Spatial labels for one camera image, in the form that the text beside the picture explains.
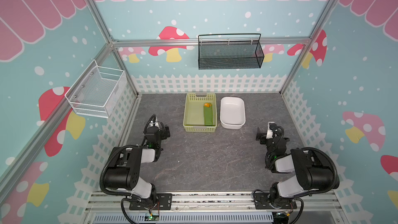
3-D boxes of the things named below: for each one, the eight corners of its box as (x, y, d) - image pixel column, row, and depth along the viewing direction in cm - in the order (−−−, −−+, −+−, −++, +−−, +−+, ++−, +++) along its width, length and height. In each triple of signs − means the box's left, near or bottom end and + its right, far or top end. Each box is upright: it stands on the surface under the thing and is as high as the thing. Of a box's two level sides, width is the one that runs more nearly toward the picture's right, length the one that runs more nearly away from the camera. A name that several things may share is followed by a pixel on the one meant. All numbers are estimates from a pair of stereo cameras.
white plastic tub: (220, 130, 102) (221, 125, 97) (218, 102, 118) (218, 96, 113) (247, 130, 102) (249, 125, 97) (241, 102, 118) (243, 96, 113)
